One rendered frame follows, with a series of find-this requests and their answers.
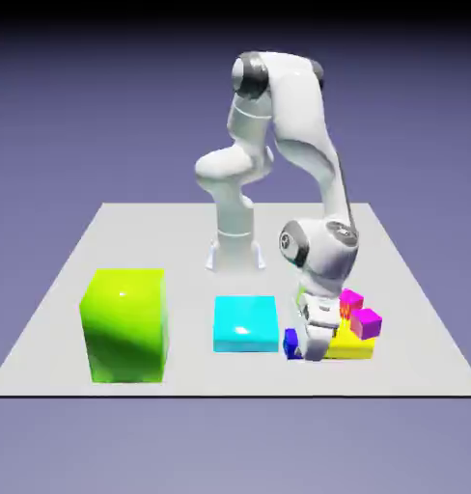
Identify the small purple cube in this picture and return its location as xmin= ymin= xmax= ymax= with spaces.
xmin=349 ymin=307 xmax=384 ymax=342

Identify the large yellow box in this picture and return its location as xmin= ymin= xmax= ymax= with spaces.
xmin=322 ymin=320 xmax=376 ymax=361

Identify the large lime green box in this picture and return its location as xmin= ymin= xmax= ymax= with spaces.
xmin=78 ymin=267 xmax=170 ymax=385

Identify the large cyan box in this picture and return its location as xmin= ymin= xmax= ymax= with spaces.
xmin=212 ymin=295 xmax=280 ymax=354

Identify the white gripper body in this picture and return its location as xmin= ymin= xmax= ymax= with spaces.
xmin=303 ymin=322 xmax=337 ymax=363

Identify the small blue cube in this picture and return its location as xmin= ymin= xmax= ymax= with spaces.
xmin=282 ymin=327 xmax=305 ymax=361

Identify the small magenta cube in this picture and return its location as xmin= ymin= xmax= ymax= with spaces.
xmin=338 ymin=288 xmax=365 ymax=320

